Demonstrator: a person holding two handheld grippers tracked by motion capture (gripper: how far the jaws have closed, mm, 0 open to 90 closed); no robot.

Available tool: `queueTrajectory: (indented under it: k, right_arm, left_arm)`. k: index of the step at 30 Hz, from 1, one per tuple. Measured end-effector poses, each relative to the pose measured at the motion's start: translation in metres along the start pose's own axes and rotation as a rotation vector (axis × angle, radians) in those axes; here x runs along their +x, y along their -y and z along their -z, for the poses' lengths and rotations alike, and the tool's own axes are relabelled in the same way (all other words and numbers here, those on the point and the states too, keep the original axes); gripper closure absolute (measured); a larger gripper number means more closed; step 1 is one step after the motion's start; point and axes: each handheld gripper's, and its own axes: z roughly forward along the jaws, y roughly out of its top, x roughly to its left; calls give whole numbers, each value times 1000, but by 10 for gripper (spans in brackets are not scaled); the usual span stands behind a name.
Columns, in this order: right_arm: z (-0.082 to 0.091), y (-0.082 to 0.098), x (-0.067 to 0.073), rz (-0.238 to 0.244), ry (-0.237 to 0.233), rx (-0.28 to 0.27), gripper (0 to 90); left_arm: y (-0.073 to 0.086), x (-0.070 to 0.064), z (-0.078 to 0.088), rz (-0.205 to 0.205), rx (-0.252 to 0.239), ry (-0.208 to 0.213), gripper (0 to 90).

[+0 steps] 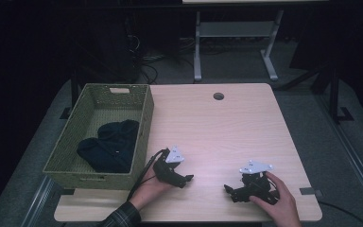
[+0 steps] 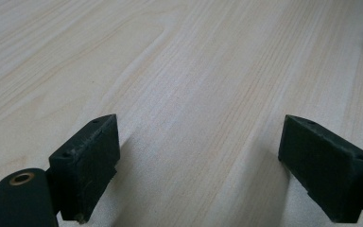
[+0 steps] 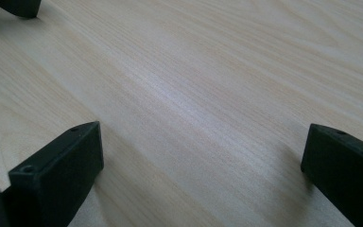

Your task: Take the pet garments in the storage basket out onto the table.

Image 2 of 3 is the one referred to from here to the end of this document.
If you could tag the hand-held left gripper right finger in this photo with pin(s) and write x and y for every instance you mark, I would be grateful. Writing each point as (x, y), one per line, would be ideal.
(324, 170)

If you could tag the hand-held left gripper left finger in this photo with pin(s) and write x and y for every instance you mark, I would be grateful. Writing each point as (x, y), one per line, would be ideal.
(85, 170)

